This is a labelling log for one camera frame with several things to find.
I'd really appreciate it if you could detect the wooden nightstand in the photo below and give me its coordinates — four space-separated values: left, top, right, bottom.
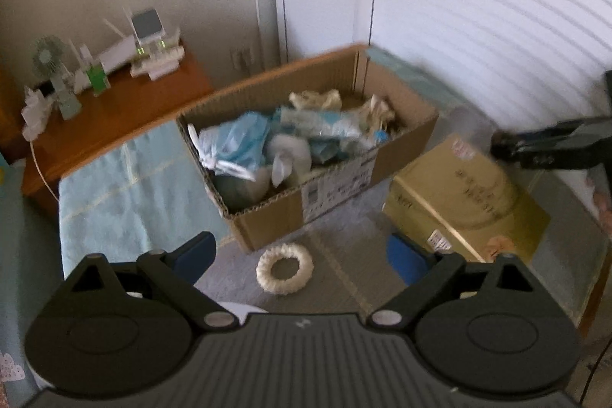
21 47 217 218

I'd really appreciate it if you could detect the white fluffy ring scrunchie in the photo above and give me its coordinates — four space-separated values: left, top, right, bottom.
256 244 315 296

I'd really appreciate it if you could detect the small white desk fan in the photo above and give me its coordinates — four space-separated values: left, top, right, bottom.
31 35 81 120

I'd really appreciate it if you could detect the orange wooden headboard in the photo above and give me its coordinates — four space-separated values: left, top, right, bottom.
0 64 26 163

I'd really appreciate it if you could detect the small grey screen device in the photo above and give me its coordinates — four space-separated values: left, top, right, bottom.
131 8 164 42

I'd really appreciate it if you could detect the teal folded towel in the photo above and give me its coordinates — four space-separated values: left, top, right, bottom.
366 47 462 115

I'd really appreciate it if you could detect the grey-green bed sheet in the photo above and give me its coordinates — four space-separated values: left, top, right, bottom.
0 159 65 408

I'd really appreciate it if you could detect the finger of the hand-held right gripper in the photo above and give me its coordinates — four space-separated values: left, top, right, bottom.
511 115 612 147
513 138 612 172

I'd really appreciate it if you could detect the brown cardboard box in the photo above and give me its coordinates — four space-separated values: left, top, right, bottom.
176 44 440 254

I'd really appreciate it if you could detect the wide white louvered closet door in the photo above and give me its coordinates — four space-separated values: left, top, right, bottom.
368 0 612 141

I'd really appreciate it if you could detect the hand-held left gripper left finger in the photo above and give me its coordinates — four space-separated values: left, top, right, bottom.
52 231 240 333

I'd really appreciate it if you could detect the gold cardboard box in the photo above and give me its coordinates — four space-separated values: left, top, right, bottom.
381 133 552 266

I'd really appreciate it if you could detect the light blue towel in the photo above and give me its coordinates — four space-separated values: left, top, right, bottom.
58 121 230 280

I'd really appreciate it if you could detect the white charger block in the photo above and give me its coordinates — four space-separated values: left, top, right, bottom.
20 87 57 140

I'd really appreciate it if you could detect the black cable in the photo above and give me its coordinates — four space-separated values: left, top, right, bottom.
579 338 612 408

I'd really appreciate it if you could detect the cream cloth with rope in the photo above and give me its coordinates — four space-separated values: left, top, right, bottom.
288 89 343 113

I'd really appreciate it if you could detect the white router with antennas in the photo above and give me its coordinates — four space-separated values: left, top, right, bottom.
97 5 183 75

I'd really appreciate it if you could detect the pack of blue face masks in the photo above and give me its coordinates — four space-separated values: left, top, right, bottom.
197 112 272 180

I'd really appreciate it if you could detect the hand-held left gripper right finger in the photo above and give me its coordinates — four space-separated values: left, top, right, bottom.
366 232 550 333

